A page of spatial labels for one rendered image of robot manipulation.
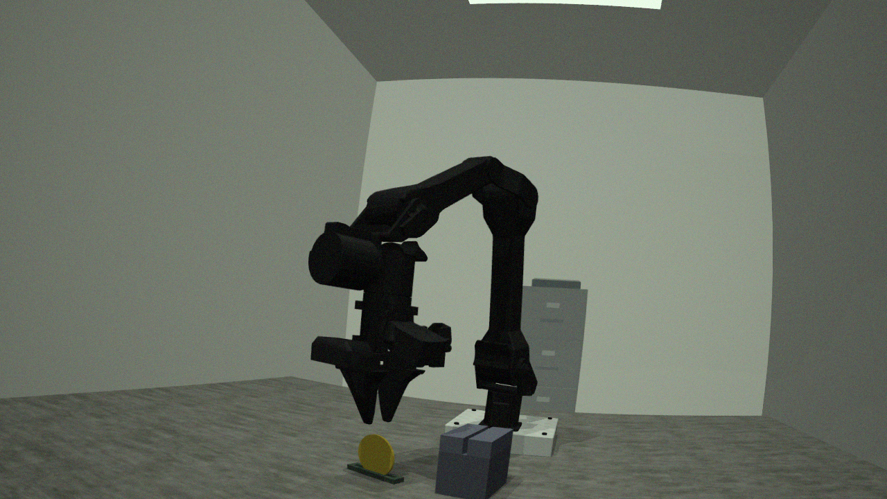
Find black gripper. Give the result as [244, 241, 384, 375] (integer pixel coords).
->
[310, 292, 425, 424]

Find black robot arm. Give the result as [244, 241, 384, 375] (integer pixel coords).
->
[308, 156, 538, 432]

